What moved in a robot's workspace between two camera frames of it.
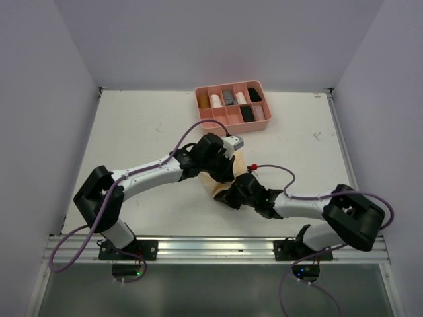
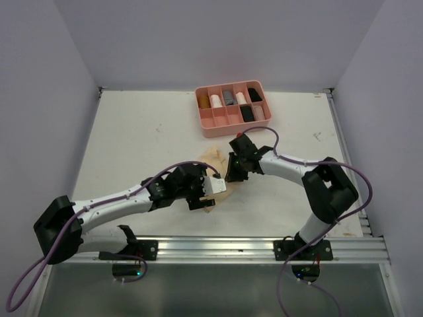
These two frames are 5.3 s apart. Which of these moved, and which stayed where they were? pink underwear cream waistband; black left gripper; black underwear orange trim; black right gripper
Moved: black right gripper; black left gripper
Stayed: pink underwear cream waistband; black underwear orange trim
